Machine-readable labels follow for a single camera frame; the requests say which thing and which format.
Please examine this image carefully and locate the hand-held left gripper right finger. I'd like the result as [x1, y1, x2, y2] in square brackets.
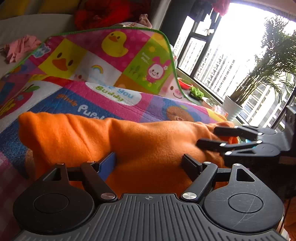
[180, 153, 261, 204]

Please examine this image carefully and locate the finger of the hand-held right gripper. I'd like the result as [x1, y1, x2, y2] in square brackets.
[196, 138, 282, 163]
[213, 125, 282, 142]

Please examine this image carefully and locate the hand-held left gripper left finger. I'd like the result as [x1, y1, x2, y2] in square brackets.
[40, 152, 118, 202]

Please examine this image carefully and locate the orange pumpkin costume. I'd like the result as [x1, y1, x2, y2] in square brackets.
[18, 111, 238, 195]

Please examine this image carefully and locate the white potted palm plant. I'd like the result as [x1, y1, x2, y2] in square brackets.
[222, 14, 296, 121]

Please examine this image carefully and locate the green herb planter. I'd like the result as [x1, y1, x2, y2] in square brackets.
[189, 86, 205, 100]

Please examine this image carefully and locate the red bowl planter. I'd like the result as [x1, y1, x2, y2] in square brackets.
[177, 77, 193, 91]

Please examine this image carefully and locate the colourful printed play mat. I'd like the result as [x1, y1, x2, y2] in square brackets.
[0, 27, 234, 241]

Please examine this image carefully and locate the hanging laundry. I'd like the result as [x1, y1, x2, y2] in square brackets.
[190, 0, 232, 30]

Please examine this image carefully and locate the pink beige cloth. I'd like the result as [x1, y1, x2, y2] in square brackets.
[138, 13, 153, 28]

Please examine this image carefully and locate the pink garment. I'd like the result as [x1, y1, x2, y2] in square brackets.
[3, 35, 42, 64]

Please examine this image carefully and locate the red plush cloth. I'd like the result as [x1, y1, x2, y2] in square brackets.
[74, 0, 155, 30]

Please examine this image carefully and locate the white sofa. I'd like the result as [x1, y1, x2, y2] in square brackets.
[0, 13, 77, 77]

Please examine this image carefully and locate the yellow cushion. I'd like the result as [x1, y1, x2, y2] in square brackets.
[0, 0, 26, 19]
[38, 0, 79, 14]

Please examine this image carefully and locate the black window frame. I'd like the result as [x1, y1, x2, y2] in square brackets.
[172, 9, 296, 130]

